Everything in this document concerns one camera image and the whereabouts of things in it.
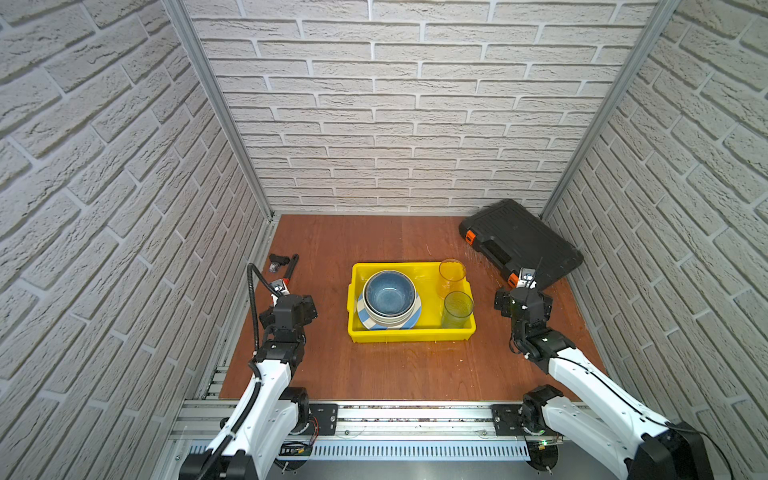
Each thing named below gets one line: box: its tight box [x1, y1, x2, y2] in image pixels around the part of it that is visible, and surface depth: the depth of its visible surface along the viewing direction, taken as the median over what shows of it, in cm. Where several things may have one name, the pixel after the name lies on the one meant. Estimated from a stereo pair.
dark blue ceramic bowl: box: [365, 271, 415, 317], surface depth 87 cm
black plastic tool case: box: [459, 199, 584, 289], surface depth 106 cm
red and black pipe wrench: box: [283, 253, 299, 284], surface depth 105 cm
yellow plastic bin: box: [347, 262, 477, 343], surface depth 89 cm
